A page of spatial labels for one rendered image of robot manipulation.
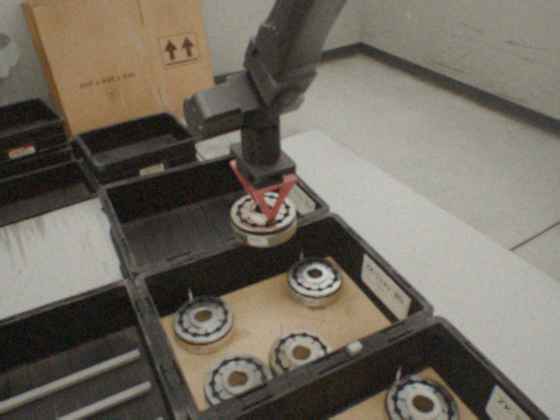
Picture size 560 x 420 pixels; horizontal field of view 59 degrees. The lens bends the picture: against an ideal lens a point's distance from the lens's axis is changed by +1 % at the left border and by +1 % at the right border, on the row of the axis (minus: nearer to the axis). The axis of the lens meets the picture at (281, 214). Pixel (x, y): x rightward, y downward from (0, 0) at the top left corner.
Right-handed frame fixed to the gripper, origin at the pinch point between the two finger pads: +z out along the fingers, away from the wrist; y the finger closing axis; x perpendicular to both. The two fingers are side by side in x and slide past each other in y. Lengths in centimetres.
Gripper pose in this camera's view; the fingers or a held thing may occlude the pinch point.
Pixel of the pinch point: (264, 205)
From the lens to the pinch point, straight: 76.7
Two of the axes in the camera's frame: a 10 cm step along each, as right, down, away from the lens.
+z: 0.3, 8.0, 6.0
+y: 4.5, 5.3, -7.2
